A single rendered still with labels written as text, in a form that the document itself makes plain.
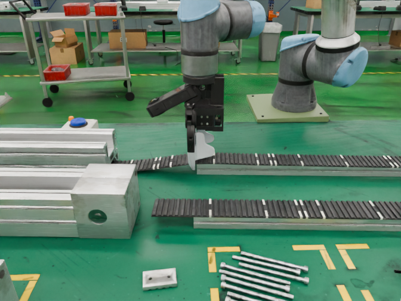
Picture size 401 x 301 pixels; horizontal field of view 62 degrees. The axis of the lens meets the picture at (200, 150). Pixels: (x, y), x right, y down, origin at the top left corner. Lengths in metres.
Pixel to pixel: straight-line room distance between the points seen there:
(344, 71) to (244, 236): 0.57
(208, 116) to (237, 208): 0.21
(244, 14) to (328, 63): 0.38
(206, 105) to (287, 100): 0.47
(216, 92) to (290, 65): 0.45
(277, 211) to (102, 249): 0.31
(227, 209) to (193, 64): 0.28
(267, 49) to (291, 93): 4.52
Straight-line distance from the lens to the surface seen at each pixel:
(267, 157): 0.80
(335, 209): 0.66
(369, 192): 0.81
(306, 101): 1.14
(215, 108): 0.70
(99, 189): 0.58
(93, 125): 0.94
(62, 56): 5.76
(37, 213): 0.64
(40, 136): 0.88
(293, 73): 1.11
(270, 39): 5.61
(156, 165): 0.79
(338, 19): 0.99
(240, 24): 0.71
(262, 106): 1.18
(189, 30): 0.66
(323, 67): 1.04
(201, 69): 0.67
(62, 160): 0.80
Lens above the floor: 1.19
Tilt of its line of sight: 27 degrees down
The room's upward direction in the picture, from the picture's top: straight up
